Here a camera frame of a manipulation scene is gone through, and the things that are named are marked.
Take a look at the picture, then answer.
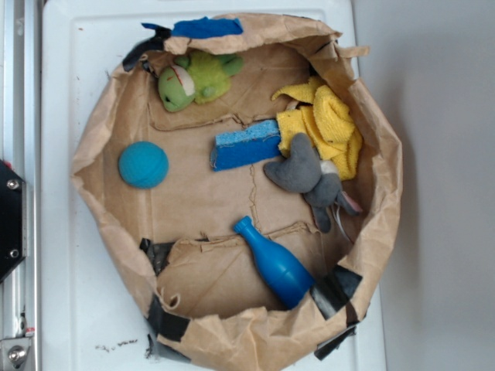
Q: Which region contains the blue rubber ball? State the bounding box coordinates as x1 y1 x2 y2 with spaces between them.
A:
118 141 169 189

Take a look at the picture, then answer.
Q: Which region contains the blue sponge block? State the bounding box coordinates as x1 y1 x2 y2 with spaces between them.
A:
210 119 282 172

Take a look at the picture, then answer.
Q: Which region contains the grey plush elephant toy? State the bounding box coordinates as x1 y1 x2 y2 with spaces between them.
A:
264 133 362 233

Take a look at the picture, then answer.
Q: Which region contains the yellow terry cloth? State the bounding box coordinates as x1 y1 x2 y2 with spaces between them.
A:
271 77 363 181

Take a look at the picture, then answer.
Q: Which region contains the brown paper bag tray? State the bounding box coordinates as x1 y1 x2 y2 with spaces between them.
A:
72 13 403 370

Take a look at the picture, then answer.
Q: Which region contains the blue plastic bottle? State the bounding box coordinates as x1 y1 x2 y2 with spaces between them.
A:
234 216 315 309

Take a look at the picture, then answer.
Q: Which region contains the green plush frog toy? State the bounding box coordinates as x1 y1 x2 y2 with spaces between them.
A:
158 50 244 113

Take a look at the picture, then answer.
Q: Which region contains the black tape patch right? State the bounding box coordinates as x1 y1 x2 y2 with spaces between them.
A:
309 265 363 320

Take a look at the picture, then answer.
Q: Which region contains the black tape patch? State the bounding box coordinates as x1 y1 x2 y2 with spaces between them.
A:
147 295 191 342
309 265 363 320
122 27 172 72

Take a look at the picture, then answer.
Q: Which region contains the black tape patch bottom left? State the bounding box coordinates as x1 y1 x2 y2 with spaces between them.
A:
147 295 191 342

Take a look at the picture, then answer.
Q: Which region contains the black tape patch top left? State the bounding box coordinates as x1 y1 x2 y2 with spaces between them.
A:
122 27 172 72

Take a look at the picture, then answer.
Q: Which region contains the black metal bracket plate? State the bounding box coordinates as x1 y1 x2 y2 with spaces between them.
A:
0 160 27 283

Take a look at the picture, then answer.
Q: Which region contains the aluminium frame rail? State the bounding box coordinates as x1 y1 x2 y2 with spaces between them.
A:
1 1 43 370

